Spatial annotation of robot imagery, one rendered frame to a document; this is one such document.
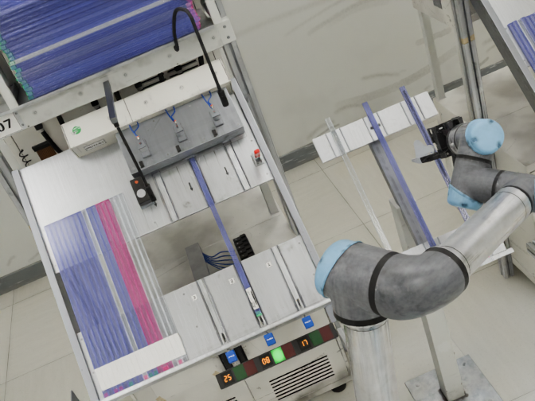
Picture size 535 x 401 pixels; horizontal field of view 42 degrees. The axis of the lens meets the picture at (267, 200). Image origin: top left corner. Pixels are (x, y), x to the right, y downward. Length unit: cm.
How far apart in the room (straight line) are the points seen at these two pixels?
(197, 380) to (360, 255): 122
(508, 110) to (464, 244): 144
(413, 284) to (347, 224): 217
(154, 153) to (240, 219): 63
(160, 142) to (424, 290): 102
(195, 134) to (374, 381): 91
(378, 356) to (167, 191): 88
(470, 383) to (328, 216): 126
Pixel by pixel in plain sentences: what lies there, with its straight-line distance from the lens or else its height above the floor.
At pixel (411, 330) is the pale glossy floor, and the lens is 274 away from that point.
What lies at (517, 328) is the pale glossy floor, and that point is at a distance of 269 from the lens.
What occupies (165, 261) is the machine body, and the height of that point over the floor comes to 62.
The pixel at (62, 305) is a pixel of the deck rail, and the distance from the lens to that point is 198.
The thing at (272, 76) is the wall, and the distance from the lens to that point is 368.
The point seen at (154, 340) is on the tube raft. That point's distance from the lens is 190.
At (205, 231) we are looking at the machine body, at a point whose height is 62.
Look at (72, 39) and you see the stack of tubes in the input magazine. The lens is 191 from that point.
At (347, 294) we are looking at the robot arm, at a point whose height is 114.
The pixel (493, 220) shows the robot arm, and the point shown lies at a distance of 135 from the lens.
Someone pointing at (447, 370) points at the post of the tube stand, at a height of 16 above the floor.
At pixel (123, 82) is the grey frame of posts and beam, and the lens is 198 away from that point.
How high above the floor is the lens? 196
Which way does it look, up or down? 32 degrees down
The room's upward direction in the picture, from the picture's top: 21 degrees counter-clockwise
